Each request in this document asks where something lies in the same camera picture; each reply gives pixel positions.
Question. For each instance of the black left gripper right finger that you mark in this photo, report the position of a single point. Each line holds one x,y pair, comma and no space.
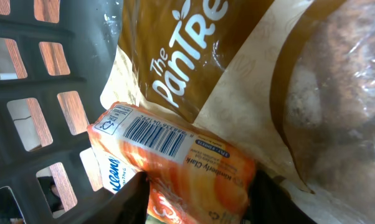
269,204

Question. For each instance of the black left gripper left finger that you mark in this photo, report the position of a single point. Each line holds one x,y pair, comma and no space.
128,206

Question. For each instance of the orange tissue pack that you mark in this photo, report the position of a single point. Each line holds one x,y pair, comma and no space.
193,178

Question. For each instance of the brown Pantree snack bag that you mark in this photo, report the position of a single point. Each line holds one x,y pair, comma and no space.
289,82

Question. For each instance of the dark grey plastic basket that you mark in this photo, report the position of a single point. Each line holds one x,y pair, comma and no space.
75,54

